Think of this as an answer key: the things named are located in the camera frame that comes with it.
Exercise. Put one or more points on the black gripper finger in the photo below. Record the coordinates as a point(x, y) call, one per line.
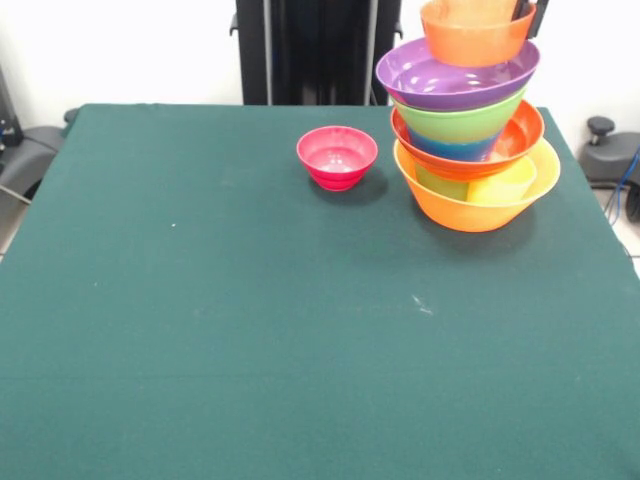
point(540, 17)
point(519, 9)

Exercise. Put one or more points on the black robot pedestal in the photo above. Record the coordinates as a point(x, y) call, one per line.
point(320, 50)

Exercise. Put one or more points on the wide red bowl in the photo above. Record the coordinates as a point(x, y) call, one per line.
point(522, 135)

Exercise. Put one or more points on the blue bowl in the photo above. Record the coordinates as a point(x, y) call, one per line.
point(450, 147)

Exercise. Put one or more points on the large orange bowl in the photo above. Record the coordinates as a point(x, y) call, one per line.
point(480, 217)

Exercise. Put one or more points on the green bowl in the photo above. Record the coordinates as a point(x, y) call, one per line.
point(460, 122)

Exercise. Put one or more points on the pink bowl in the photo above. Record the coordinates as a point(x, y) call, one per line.
point(335, 160)

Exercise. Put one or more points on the dark green table cloth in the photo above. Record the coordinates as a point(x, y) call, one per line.
point(310, 280)

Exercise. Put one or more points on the purple bowl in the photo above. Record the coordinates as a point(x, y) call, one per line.
point(450, 85)

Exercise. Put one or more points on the yellow cup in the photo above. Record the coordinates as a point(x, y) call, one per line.
point(500, 190)

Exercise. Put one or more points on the green cup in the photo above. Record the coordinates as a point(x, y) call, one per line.
point(440, 186)

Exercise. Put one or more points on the small orange bowl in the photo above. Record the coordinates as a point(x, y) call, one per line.
point(475, 42)

